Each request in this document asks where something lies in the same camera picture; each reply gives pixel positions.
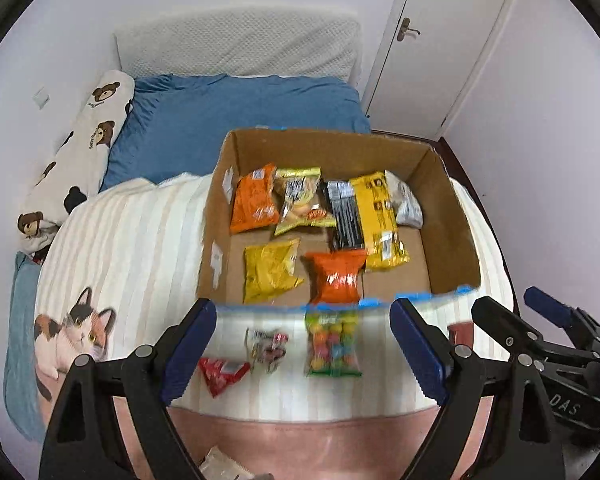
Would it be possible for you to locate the white nitz snack packet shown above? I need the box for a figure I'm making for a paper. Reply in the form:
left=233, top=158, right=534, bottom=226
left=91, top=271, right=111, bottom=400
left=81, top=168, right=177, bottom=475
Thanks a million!
left=198, top=446, right=274, bottom=480

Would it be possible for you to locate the colourful gumball bag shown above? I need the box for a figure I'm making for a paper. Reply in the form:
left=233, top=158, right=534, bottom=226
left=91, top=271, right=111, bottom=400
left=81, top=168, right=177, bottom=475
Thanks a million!
left=304, top=310, right=362, bottom=378

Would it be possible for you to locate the orange snack packet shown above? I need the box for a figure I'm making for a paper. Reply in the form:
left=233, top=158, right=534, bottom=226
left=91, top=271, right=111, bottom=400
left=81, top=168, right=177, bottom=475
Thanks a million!
left=230, top=164, right=279, bottom=234

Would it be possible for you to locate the dark red snack packet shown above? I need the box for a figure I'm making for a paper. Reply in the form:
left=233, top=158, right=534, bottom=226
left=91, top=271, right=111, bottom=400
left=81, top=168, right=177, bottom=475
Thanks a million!
left=448, top=321, right=474, bottom=349

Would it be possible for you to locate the red triangular snack packet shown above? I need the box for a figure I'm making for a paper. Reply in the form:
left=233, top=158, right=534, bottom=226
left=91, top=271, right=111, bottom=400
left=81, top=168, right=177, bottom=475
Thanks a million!
left=198, top=358, right=251, bottom=398

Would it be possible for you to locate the white silver snack packet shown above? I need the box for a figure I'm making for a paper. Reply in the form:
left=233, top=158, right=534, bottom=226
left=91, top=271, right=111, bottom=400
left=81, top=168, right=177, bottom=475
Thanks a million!
left=385, top=170, right=424, bottom=229

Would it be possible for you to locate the yellow noodle packet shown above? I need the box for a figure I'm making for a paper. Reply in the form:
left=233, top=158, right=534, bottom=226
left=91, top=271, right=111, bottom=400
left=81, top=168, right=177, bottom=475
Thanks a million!
left=349, top=172, right=410, bottom=271

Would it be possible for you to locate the orange puffed snack bag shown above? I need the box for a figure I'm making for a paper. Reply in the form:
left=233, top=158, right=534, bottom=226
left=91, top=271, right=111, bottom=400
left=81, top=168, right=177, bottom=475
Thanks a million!
left=304, top=249, right=367, bottom=304

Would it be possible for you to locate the black silver snack packet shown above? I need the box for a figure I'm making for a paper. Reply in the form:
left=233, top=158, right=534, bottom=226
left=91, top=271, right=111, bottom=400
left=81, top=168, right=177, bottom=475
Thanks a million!
left=325, top=180, right=365, bottom=249

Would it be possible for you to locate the small white candy packet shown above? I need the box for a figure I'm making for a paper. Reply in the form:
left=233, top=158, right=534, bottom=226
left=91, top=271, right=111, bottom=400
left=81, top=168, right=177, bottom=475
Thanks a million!
left=245, top=328, right=289, bottom=374

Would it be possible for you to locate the cardboard box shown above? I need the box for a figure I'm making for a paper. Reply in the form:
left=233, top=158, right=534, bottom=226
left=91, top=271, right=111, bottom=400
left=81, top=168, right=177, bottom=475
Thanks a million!
left=197, top=129, right=481, bottom=309

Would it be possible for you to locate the yellow crisp bag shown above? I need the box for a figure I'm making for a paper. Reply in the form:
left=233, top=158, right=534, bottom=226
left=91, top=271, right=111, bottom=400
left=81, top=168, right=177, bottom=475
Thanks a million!
left=242, top=238, right=304, bottom=304

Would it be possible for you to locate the yellow biscuit snack bag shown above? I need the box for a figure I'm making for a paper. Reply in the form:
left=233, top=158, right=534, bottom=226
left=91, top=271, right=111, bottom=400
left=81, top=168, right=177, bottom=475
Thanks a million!
left=273, top=167, right=336, bottom=236

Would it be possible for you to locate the bear print long pillow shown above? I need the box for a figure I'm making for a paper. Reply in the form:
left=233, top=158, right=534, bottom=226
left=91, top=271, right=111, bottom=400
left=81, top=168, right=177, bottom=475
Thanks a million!
left=17, top=70, right=135, bottom=256

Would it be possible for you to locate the white door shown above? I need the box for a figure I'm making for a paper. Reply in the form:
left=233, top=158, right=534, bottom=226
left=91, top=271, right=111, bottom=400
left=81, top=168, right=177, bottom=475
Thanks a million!
left=365, top=0, right=506, bottom=140

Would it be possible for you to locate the blue bed sheet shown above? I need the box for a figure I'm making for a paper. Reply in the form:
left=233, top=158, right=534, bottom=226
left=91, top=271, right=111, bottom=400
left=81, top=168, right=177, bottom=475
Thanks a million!
left=100, top=75, right=372, bottom=191

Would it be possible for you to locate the white textured headboard pillow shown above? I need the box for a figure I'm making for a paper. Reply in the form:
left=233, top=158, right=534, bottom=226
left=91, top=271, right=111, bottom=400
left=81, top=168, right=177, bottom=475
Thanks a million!
left=114, top=6, right=362, bottom=84

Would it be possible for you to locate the door handle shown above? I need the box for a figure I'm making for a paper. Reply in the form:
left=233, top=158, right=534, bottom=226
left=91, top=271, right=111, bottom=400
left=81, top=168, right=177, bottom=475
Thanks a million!
left=396, top=18, right=422, bottom=41

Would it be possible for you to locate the wall socket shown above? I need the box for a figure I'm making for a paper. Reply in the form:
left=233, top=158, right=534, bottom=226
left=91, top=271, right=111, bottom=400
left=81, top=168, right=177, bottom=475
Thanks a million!
left=32, top=88, right=50, bottom=110

